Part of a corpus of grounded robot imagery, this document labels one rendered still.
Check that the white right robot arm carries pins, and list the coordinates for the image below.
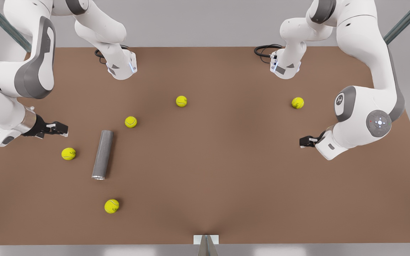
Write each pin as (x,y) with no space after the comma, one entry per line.
(20,74)

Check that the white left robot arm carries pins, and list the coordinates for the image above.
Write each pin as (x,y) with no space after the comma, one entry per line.
(365,106)

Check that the silver frame post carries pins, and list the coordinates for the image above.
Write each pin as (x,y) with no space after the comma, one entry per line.
(406,20)
(206,246)
(4,23)

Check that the grey tennis ball tube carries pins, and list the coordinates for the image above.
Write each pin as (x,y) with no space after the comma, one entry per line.
(102,154)

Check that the yellow tennis ball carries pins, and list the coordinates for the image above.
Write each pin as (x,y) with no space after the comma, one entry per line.
(181,101)
(68,153)
(297,102)
(111,206)
(131,122)

